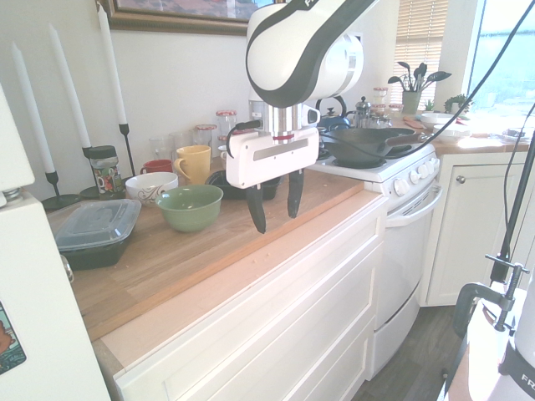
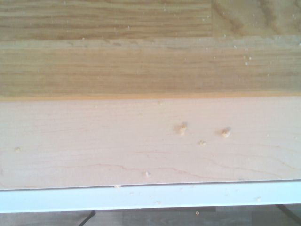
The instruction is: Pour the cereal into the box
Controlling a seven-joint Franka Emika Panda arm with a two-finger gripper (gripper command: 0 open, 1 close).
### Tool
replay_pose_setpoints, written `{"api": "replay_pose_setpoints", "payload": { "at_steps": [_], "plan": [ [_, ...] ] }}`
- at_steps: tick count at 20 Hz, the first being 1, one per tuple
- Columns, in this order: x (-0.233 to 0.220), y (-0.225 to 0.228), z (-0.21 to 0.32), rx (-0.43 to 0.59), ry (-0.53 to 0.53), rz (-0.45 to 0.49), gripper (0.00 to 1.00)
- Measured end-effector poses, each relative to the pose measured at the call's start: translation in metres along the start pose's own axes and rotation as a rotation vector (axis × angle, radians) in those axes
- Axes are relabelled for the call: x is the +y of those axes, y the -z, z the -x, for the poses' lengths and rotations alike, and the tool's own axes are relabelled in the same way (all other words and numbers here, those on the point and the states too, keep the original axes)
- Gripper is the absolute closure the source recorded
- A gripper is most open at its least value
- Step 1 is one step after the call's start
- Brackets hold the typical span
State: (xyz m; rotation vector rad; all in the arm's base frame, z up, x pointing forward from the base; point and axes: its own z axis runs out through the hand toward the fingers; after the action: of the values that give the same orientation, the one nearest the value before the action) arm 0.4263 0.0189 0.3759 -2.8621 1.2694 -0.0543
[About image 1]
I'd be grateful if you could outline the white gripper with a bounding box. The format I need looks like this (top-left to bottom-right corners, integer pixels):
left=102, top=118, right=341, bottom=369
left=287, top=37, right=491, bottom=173
left=225, top=127, right=321, bottom=235

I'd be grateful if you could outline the green ceramic bowl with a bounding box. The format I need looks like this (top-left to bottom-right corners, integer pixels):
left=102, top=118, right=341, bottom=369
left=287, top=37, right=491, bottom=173
left=155, top=184, right=225, bottom=233

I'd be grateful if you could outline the black open plastic tray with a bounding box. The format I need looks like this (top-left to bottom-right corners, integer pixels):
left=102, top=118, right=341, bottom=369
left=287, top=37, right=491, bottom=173
left=204, top=169, right=283, bottom=202

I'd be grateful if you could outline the yellow ceramic mug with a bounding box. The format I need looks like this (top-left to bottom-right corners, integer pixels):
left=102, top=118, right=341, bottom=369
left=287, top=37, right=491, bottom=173
left=173, top=145, right=212, bottom=186

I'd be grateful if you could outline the large wooden butcher board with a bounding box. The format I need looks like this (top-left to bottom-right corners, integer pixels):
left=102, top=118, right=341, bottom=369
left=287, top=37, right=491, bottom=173
left=44, top=160, right=365, bottom=343

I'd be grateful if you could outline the black kettle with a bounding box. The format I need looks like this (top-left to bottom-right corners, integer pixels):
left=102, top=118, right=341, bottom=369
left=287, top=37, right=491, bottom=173
left=314, top=94, right=353, bottom=131

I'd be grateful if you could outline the clear drinking glass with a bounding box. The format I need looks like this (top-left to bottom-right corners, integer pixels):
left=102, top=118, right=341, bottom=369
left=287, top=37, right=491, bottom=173
left=168, top=130, right=196, bottom=151
left=148, top=136, right=173, bottom=162

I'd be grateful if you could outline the white drawer cabinet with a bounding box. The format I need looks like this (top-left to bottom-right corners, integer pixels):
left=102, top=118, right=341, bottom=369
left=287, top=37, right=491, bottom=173
left=111, top=195, right=390, bottom=401

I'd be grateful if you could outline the red ceramic mug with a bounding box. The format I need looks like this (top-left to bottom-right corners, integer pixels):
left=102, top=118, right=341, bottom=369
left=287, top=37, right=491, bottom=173
left=139, top=159, right=174, bottom=175

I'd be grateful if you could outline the glass french press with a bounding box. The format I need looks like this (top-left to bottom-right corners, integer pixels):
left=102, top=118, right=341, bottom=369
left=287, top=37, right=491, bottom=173
left=354, top=96, right=374, bottom=129

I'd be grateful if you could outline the white bowl with swirl pattern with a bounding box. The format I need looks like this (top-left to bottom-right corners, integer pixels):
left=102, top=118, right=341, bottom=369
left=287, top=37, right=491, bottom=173
left=125, top=171, right=180, bottom=208

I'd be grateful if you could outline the white kitchen stove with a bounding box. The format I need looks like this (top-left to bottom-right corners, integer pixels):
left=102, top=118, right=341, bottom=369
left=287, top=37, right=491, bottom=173
left=306, top=140, right=445, bottom=382

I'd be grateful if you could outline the pale green utensil crock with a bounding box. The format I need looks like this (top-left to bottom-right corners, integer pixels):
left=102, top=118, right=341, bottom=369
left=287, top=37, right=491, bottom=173
left=401, top=90, right=423, bottom=115

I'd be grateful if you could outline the spice jar with black lid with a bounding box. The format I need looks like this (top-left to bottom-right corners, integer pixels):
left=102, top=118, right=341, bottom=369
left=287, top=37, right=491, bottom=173
left=88, top=145, right=127, bottom=195

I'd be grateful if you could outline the white serving bowl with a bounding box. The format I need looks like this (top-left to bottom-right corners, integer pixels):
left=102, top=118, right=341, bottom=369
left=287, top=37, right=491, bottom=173
left=419, top=111, right=457, bottom=127
left=431, top=123, right=472, bottom=141

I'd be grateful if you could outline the black container with clear lid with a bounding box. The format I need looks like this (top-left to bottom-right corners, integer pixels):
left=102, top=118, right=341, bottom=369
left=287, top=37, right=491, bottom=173
left=46, top=198, right=143, bottom=272

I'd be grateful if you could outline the white cabinet with round knob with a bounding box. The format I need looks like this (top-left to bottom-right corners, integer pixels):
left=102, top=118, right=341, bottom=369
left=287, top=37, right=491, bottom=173
left=419, top=151, right=532, bottom=309

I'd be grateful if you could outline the black kitchen spoon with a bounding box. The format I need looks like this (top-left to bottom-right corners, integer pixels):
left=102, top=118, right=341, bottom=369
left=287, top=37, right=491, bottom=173
left=420, top=70, right=453, bottom=92

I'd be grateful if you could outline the small succulent in white pot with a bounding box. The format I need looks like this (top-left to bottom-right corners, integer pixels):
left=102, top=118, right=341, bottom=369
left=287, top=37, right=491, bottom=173
left=443, top=93, right=474, bottom=116

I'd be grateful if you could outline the white taper candle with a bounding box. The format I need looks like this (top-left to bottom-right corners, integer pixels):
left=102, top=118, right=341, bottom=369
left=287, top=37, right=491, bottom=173
left=96, top=1, right=128, bottom=126
left=47, top=23, right=93, bottom=150
left=10, top=41, right=57, bottom=175

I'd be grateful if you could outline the wooden window blind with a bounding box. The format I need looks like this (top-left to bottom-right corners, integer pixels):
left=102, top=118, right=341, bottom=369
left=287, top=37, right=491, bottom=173
left=394, top=0, right=451, bottom=75

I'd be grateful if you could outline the dark metal C-clamp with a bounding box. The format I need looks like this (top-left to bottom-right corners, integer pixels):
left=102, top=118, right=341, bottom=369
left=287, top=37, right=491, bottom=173
left=452, top=251, right=531, bottom=340

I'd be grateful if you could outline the white robot mounting table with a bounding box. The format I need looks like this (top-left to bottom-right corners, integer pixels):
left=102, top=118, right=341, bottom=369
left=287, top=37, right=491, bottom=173
left=434, top=282, right=535, bottom=401

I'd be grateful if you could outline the colourful fridge magnet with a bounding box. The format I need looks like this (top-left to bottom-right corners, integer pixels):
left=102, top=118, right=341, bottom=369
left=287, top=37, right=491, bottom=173
left=0, top=300, right=28, bottom=376

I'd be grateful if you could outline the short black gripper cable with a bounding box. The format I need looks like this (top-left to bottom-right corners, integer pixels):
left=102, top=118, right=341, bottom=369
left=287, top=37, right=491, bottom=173
left=225, top=119, right=261, bottom=159

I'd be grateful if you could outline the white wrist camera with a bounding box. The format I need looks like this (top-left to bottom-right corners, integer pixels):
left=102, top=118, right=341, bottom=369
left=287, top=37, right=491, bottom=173
left=300, top=105, right=322, bottom=127

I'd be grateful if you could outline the black wok with wooden handle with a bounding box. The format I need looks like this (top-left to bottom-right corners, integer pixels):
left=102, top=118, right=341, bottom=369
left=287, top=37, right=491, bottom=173
left=320, top=126, right=432, bottom=167

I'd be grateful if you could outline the framed picture with wooden frame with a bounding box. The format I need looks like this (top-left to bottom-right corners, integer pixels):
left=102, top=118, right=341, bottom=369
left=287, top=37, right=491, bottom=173
left=96, top=0, right=252, bottom=37

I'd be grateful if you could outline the black hanging cable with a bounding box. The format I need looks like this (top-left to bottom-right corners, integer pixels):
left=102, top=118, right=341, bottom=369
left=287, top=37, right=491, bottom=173
left=492, top=103, right=535, bottom=282

